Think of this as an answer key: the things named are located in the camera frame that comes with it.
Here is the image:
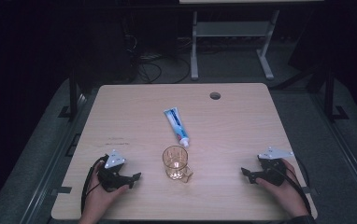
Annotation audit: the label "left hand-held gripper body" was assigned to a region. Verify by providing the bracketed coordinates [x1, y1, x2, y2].
[96, 148, 135, 192]

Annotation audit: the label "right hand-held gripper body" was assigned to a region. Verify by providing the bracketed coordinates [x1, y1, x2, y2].
[255, 147, 295, 188]

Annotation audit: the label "person's left hand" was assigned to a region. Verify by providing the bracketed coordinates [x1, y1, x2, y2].
[79, 160, 131, 222]

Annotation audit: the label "person's right hand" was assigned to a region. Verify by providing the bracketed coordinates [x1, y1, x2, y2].
[255, 158, 310, 218]

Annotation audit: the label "clear glass cup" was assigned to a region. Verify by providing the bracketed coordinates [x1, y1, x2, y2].
[162, 145, 194, 184]

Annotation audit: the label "blue and white toothpaste tube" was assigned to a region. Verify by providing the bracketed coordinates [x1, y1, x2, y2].
[163, 106, 191, 148]

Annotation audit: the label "black metal stand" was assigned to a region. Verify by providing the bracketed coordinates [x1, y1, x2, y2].
[321, 69, 350, 123]
[57, 69, 86, 119]

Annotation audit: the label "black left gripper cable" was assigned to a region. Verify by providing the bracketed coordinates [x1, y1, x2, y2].
[79, 154, 109, 216]

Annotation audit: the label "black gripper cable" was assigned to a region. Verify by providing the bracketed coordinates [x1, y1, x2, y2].
[79, 154, 109, 216]
[271, 157, 313, 217]

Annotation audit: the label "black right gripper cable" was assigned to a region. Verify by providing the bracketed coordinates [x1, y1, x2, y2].
[271, 157, 313, 217]

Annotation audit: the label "black floor cables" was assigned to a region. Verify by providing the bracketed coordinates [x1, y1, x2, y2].
[123, 33, 193, 85]

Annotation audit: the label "white metal desk frame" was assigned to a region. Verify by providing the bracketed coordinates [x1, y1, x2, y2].
[190, 8, 281, 82]

